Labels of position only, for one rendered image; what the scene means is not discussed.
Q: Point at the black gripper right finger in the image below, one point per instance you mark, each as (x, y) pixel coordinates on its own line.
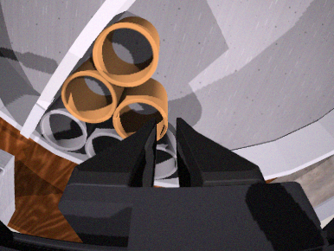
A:
(210, 164)

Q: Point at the bronze bushing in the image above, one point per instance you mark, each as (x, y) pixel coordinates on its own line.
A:
(151, 92)
(85, 104)
(112, 68)

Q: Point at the grey metal bushing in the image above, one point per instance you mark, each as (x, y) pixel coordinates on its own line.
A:
(102, 131)
(59, 130)
(166, 153)

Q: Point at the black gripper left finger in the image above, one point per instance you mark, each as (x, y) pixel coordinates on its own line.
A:
(124, 162)

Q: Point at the white round turntable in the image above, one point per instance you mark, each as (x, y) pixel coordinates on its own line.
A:
(256, 76)

